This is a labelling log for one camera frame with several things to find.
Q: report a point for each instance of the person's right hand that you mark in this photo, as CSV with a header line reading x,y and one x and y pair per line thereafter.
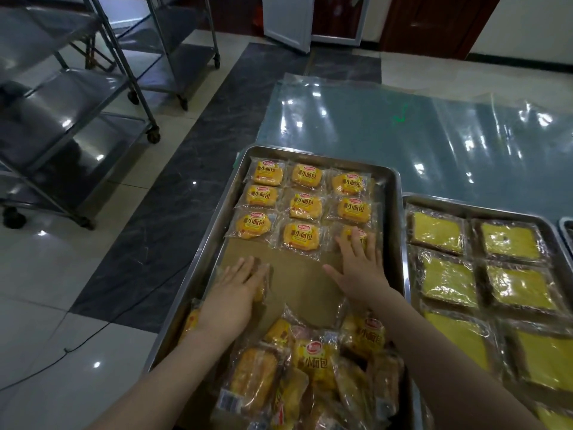
x,y
362,282

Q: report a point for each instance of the person's left hand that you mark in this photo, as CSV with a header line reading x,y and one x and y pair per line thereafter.
x,y
233,304

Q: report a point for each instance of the small packaged bread bun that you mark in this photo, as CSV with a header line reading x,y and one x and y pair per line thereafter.
x,y
267,173
262,196
305,206
348,183
362,240
262,290
306,175

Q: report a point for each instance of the steel tray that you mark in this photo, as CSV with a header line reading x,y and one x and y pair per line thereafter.
x,y
447,202
206,255
565,221

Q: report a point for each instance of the yellow cake slice packets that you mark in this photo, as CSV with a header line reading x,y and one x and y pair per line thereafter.
x,y
450,282

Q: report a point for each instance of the person's right forearm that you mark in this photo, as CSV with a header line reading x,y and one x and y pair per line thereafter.
x,y
447,367

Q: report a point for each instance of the person's left forearm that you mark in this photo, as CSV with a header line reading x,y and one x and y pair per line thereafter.
x,y
156,385

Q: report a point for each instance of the brown paper tray liner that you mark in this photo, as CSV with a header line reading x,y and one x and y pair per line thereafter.
x,y
300,282

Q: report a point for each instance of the plastic covered teal tablecloth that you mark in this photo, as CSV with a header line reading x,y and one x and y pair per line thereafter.
x,y
403,138

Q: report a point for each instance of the metal trolley cart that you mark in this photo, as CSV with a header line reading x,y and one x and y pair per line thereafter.
x,y
67,98
179,67

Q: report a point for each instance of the dark wooden door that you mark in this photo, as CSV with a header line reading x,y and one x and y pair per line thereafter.
x,y
434,26

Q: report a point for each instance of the aluminium framed glass door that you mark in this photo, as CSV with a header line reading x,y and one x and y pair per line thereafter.
x,y
340,17

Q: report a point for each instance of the white framed door leaf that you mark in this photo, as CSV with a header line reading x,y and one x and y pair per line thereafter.
x,y
286,22

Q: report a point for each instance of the wooden folding stool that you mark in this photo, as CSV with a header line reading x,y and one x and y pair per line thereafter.
x,y
94,53

